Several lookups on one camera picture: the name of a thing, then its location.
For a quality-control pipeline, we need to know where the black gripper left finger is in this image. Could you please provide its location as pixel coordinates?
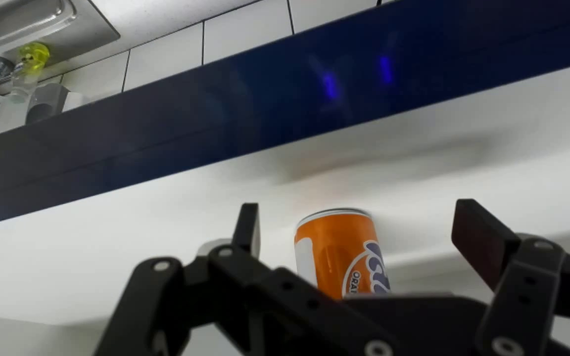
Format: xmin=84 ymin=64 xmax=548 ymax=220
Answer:
xmin=231 ymin=204 xmax=261 ymax=258

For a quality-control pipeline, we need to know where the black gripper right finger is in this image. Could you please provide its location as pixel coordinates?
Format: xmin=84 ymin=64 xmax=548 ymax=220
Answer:
xmin=451 ymin=200 xmax=520 ymax=289

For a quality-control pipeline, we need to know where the orange soda can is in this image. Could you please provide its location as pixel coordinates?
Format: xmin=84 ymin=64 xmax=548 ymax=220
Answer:
xmin=294 ymin=208 xmax=389 ymax=301

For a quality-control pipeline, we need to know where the white soap dispenser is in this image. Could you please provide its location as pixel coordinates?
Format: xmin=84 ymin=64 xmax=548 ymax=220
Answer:
xmin=9 ymin=84 xmax=67 ymax=125

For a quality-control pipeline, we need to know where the stainless steel sink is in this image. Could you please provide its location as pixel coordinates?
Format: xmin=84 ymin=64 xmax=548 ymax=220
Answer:
xmin=0 ymin=0 xmax=120 ymax=64

